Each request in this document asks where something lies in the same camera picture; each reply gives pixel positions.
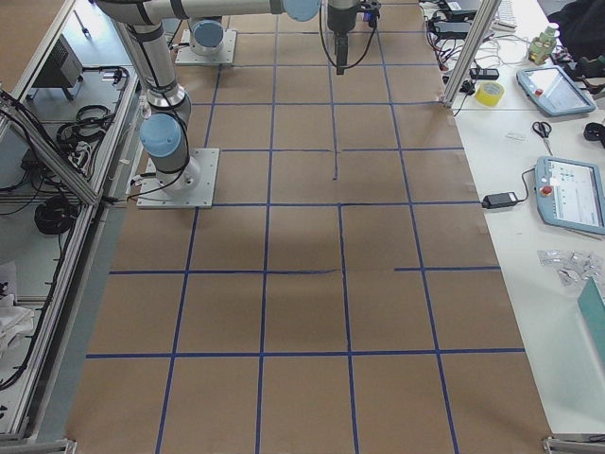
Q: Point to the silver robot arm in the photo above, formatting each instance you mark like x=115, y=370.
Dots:
x=164, y=134
x=207, y=31

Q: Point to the black power adapter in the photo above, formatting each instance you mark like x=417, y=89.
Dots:
x=451, y=30

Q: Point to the white keyboard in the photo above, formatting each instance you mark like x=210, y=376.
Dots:
x=504, y=18

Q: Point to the yellow tape roll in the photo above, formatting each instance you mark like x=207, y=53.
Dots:
x=489, y=93

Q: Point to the green white device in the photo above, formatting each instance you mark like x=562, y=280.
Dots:
x=542, y=46

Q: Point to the upper teach pendant tablet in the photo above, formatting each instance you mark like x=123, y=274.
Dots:
x=553, y=92

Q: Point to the teach pendant tablet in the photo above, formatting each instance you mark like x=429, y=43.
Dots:
x=570, y=194
x=553, y=92

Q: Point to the small black power brick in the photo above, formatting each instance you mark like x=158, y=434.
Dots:
x=499, y=200

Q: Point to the lower teach pendant tablet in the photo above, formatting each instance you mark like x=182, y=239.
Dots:
x=570, y=194

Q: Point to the grey electronics box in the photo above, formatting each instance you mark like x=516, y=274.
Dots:
x=62, y=69

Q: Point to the clear plastic bags pile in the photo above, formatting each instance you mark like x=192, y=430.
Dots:
x=574, y=267

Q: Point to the teal box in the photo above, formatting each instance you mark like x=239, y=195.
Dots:
x=591, y=306

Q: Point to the crumpled white cloth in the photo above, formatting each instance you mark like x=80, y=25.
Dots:
x=16, y=321

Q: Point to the aluminium frame post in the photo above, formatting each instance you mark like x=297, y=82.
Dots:
x=478, y=29

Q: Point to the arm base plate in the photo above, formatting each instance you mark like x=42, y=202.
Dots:
x=194, y=188
x=193, y=54

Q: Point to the black handled scissors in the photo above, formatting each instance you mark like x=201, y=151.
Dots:
x=543, y=129

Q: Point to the aluminium side frame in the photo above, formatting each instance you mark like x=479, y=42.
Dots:
x=56, y=156

